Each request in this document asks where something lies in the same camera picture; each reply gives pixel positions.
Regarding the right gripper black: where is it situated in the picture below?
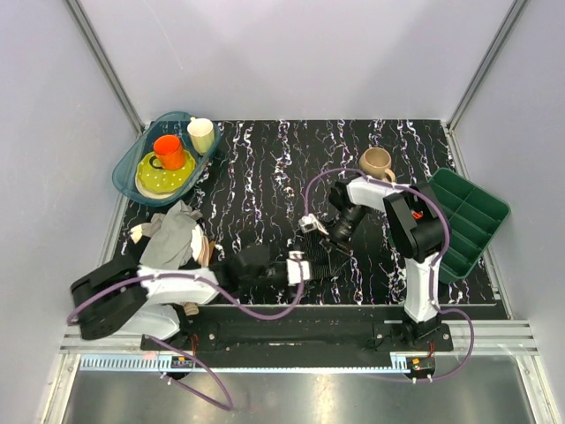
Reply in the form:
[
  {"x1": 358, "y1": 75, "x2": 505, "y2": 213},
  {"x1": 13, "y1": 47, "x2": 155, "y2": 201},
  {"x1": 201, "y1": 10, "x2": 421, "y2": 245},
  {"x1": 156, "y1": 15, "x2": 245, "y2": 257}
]
[{"x1": 315, "y1": 204, "x2": 368, "y2": 276}]

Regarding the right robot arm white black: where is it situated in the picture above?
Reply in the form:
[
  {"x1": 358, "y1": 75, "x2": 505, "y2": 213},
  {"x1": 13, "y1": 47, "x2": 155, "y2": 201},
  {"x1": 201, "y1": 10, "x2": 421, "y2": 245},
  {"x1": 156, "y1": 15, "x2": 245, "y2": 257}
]
[{"x1": 326, "y1": 177, "x2": 451, "y2": 351}]

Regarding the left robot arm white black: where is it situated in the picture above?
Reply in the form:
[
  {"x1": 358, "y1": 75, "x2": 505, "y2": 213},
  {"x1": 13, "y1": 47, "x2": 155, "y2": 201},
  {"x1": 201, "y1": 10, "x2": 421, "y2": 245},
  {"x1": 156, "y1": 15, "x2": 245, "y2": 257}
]
[{"x1": 67, "y1": 246, "x2": 311, "y2": 350}]

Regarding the tan beige underwear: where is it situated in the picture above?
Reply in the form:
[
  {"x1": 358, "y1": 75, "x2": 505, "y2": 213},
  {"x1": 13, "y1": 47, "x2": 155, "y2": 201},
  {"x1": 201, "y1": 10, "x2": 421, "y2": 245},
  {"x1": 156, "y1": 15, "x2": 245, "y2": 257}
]
[{"x1": 183, "y1": 236, "x2": 215, "y2": 316}]

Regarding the beige ceramic mug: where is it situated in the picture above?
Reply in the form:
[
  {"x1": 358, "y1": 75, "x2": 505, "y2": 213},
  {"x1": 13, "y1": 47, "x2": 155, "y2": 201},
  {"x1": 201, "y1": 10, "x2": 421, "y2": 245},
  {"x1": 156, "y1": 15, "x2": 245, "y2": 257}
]
[{"x1": 359, "y1": 148, "x2": 396, "y2": 183}]

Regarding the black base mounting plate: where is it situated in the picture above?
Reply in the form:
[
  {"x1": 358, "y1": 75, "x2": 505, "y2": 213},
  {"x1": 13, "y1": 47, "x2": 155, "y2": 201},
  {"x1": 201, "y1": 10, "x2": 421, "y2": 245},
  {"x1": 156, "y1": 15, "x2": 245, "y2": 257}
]
[{"x1": 166, "y1": 306, "x2": 454, "y2": 368}]

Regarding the yellow-green dotted plate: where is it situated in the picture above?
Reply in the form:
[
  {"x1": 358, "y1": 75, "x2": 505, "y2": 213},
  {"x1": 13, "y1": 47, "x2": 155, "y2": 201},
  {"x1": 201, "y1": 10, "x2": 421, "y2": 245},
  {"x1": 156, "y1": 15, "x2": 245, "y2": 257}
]
[{"x1": 134, "y1": 149, "x2": 197, "y2": 199}]

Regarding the green compartment organizer box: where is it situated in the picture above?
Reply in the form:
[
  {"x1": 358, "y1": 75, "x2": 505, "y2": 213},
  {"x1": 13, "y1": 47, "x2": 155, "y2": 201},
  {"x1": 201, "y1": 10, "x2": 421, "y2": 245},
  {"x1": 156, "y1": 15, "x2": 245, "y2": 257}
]
[{"x1": 390, "y1": 167, "x2": 511, "y2": 284}]

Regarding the cream cup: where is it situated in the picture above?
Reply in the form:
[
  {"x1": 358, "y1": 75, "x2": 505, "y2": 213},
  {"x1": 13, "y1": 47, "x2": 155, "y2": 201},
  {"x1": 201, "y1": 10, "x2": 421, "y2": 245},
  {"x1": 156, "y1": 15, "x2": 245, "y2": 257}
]
[{"x1": 187, "y1": 117, "x2": 215, "y2": 155}]

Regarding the orange mug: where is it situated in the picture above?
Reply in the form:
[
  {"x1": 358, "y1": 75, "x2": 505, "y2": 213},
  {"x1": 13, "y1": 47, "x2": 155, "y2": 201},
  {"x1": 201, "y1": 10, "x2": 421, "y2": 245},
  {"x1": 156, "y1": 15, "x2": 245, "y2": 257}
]
[{"x1": 149, "y1": 135, "x2": 186, "y2": 170}]

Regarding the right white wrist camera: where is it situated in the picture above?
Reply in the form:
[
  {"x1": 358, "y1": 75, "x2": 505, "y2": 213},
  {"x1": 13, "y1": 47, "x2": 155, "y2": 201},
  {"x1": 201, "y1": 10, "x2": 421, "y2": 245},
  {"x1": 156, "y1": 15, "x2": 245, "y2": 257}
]
[{"x1": 298, "y1": 214, "x2": 319, "y2": 234}]

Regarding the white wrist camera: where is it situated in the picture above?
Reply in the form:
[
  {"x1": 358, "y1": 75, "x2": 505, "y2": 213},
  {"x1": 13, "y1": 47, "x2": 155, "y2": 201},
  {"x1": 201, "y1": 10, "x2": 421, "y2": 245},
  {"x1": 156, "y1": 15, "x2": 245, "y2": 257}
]
[
  {"x1": 298, "y1": 214, "x2": 319, "y2": 234},
  {"x1": 286, "y1": 251, "x2": 312, "y2": 286}
]

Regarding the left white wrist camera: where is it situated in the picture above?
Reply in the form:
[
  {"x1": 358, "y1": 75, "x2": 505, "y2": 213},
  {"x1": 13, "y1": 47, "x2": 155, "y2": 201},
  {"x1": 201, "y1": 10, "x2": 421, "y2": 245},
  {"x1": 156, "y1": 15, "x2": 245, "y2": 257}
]
[{"x1": 286, "y1": 251, "x2": 312, "y2": 286}]

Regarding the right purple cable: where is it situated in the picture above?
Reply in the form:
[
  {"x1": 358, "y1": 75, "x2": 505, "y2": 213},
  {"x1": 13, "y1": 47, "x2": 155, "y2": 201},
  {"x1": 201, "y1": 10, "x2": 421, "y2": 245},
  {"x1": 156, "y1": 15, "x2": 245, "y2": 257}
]
[{"x1": 304, "y1": 167, "x2": 476, "y2": 383}]

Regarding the purple cable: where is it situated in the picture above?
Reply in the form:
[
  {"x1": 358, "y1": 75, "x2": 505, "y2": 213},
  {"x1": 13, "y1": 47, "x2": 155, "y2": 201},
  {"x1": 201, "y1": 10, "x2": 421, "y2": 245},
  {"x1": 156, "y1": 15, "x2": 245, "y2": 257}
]
[
  {"x1": 65, "y1": 260, "x2": 305, "y2": 412},
  {"x1": 304, "y1": 167, "x2": 476, "y2": 383}
]

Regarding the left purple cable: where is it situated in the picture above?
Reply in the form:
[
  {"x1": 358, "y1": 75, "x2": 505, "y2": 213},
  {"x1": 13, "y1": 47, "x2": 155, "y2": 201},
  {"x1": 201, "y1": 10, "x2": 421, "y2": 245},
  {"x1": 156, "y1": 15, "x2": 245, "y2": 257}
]
[{"x1": 65, "y1": 260, "x2": 305, "y2": 412}]

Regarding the aluminium frame rail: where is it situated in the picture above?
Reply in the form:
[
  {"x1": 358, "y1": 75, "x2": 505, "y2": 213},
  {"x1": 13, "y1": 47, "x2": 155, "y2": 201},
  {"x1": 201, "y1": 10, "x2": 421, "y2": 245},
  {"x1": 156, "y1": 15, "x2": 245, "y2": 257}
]
[{"x1": 60, "y1": 320, "x2": 538, "y2": 355}]

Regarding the right aluminium corner post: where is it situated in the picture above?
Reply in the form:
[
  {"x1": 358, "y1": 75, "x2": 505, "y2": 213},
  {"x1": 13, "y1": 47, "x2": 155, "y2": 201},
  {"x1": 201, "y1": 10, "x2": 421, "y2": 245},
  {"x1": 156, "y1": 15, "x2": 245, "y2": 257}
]
[{"x1": 446, "y1": 0, "x2": 530, "y2": 133}]

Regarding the aluminium corner post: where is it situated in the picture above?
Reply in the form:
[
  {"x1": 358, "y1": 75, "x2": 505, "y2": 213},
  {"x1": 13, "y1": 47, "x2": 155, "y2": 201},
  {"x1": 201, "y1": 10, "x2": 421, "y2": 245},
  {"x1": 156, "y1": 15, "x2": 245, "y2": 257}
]
[
  {"x1": 63, "y1": 0, "x2": 145, "y2": 135},
  {"x1": 446, "y1": 0, "x2": 530, "y2": 133}
]

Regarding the left aluminium corner post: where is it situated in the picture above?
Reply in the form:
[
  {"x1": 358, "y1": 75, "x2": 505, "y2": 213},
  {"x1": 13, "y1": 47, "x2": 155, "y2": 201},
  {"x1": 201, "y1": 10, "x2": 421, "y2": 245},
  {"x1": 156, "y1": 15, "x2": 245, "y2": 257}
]
[{"x1": 63, "y1": 0, "x2": 145, "y2": 135}]

